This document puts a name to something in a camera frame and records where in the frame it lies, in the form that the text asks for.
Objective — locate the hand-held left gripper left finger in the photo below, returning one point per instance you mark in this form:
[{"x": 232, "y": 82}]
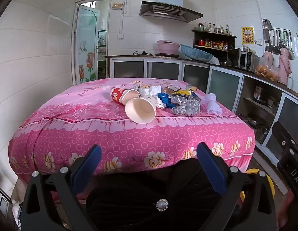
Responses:
[{"x": 91, "y": 158}]

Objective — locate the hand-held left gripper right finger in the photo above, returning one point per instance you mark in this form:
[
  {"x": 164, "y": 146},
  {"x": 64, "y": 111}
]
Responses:
[{"x": 210, "y": 166}]

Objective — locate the white tissue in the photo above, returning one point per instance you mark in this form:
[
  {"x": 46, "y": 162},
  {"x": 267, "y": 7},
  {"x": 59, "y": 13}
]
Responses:
[
  {"x": 161, "y": 104},
  {"x": 149, "y": 91}
]

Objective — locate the blue rubber glove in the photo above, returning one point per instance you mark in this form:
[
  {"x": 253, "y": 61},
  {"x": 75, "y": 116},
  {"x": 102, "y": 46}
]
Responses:
[{"x": 163, "y": 97}]

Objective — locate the yellow bucket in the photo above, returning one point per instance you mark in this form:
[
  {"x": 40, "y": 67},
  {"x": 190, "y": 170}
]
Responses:
[{"x": 271, "y": 185}]

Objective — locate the pink floral blanket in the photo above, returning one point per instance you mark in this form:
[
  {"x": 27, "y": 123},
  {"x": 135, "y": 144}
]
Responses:
[{"x": 115, "y": 137}]

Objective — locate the steel pot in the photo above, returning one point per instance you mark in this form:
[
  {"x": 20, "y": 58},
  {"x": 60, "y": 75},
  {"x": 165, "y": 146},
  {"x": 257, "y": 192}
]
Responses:
[{"x": 262, "y": 132}]

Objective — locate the white foam fruit net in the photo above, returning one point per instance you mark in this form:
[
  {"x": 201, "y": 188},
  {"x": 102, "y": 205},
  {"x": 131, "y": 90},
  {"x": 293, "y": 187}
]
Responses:
[{"x": 212, "y": 104}]

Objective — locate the red paper cup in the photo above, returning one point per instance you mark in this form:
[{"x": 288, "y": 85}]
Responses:
[{"x": 117, "y": 95}]

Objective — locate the black pleated fabric pearl brooch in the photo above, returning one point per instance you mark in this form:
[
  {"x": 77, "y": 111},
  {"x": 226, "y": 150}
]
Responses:
[{"x": 139, "y": 209}]

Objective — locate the white paper cup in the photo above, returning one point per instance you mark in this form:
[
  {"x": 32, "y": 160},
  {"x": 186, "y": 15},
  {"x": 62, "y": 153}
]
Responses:
[{"x": 141, "y": 108}]

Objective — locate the clear plastic wrapper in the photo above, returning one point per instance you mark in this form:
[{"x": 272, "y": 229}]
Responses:
[{"x": 175, "y": 99}]

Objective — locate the colourful snack packet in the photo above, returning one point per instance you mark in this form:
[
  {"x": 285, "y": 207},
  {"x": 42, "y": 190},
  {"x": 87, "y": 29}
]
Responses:
[{"x": 193, "y": 90}]

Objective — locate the yellow snack wrapper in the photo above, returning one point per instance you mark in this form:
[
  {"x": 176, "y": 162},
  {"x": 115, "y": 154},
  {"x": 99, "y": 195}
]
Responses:
[{"x": 181, "y": 92}]

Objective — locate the white kitchen cabinet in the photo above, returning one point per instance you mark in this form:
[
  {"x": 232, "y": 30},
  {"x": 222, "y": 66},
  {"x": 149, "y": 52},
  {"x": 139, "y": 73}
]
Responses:
[{"x": 223, "y": 84}]

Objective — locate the small cardboard box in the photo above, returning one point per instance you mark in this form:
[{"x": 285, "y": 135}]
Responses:
[{"x": 171, "y": 89}]

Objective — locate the clear bag of bread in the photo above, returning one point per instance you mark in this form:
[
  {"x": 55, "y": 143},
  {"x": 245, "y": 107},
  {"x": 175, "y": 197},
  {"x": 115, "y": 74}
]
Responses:
[{"x": 265, "y": 71}]

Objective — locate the silver microwave oven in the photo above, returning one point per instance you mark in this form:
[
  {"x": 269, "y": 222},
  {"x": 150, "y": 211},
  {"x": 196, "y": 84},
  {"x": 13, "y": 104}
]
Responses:
[{"x": 245, "y": 59}]

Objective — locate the blue plastic basin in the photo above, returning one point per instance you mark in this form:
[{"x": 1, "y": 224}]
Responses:
[{"x": 196, "y": 53}]

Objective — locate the glass door with flower print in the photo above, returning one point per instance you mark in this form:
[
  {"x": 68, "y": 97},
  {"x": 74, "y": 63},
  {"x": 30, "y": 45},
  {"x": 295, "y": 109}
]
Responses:
[{"x": 87, "y": 41}]

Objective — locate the small pink thermos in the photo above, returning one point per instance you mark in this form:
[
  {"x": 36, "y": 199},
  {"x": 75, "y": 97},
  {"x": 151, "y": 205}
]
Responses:
[{"x": 268, "y": 51}]

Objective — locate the black induction cooker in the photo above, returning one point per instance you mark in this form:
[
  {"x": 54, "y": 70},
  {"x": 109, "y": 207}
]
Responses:
[{"x": 165, "y": 55}]

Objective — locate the row of red seasoning jars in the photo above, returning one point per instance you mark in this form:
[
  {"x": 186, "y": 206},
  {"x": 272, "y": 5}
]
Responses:
[{"x": 212, "y": 43}]

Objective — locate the pink cooking pot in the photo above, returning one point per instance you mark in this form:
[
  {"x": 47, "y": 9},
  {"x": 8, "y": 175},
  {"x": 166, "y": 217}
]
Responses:
[{"x": 167, "y": 47}]

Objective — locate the rack of hanging kitchen utensils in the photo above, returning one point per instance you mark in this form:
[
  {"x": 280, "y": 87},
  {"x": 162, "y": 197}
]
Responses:
[{"x": 277, "y": 41}]

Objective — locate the dark wooden spice shelf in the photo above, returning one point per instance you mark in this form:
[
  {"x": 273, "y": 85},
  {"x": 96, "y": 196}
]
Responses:
[{"x": 214, "y": 33}]

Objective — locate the row of glass seasoning bottles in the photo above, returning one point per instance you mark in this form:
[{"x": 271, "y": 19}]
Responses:
[{"x": 214, "y": 28}]

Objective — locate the steel range hood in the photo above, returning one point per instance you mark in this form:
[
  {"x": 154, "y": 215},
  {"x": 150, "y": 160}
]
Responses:
[{"x": 168, "y": 9}]

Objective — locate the white wall socket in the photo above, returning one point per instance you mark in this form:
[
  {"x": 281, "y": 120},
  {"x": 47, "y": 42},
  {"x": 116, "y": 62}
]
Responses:
[{"x": 259, "y": 42}]

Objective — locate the yellow wall poster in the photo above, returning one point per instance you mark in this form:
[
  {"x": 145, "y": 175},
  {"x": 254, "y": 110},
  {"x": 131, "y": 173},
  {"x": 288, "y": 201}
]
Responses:
[{"x": 247, "y": 35}]

